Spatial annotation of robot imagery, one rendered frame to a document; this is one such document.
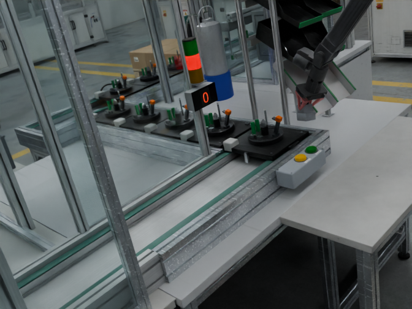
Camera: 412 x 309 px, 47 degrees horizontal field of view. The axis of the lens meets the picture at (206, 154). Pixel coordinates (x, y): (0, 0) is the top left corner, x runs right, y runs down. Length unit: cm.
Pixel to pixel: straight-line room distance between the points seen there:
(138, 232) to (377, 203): 77
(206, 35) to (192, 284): 164
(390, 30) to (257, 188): 463
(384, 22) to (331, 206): 459
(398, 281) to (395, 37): 386
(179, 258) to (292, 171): 50
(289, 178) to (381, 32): 460
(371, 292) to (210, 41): 165
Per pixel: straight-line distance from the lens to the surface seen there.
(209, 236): 144
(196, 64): 168
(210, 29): 266
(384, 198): 163
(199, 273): 139
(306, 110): 182
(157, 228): 153
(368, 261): 148
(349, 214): 155
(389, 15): 600
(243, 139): 189
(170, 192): 166
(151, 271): 134
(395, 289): 259
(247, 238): 149
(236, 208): 151
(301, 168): 163
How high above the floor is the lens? 171
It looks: 24 degrees down
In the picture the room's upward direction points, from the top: 12 degrees counter-clockwise
